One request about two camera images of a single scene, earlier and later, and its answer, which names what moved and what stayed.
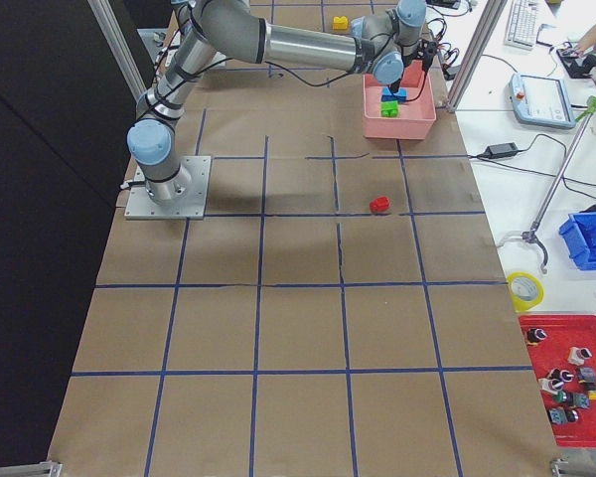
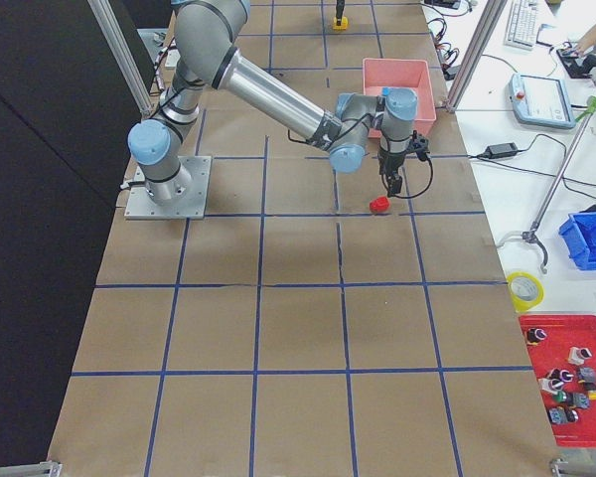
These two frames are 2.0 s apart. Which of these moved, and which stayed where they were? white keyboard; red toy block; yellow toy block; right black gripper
Moved: right black gripper
Stayed: white keyboard; yellow toy block; red toy block
